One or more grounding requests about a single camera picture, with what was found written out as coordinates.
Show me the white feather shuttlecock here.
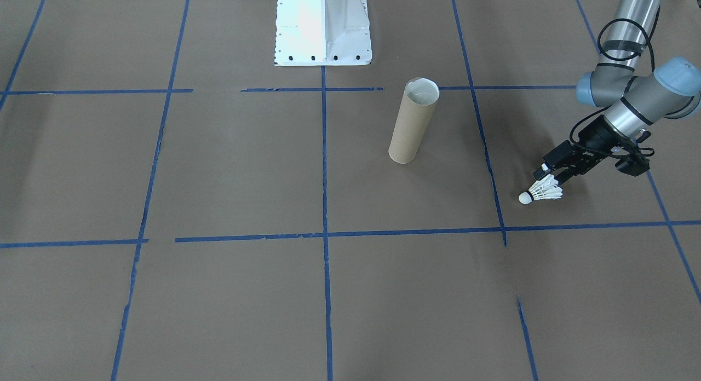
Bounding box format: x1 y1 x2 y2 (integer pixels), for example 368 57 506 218
518 175 564 205

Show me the brown cardboard tube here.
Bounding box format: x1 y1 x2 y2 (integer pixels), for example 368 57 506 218
388 78 440 165

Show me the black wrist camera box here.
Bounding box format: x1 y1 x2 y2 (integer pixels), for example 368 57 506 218
613 146 652 177

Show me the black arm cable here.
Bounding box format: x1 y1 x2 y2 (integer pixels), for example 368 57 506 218
570 17 658 158

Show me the white pedestal mast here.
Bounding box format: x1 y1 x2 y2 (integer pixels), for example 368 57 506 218
275 0 373 67

